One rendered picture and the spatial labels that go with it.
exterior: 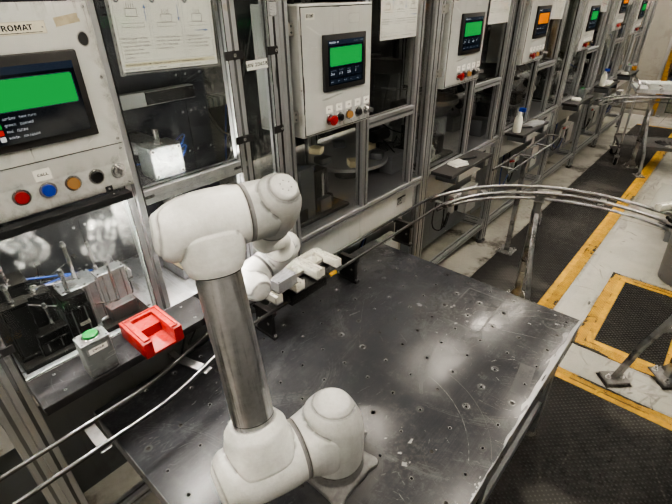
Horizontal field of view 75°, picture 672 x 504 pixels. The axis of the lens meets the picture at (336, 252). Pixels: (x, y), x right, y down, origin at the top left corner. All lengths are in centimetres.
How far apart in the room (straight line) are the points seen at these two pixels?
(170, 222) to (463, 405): 109
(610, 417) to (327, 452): 179
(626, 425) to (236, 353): 210
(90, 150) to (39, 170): 13
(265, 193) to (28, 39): 65
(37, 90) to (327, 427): 103
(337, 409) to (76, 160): 92
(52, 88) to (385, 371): 128
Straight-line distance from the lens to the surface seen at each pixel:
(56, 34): 130
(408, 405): 153
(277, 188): 92
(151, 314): 155
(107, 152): 136
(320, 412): 115
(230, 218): 91
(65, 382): 149
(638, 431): 269
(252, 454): 111
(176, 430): 155
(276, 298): 163
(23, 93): 126
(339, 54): 185
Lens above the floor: 184
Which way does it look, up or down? 31 degrees down
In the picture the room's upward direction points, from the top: 1 degrees counter-clockwise
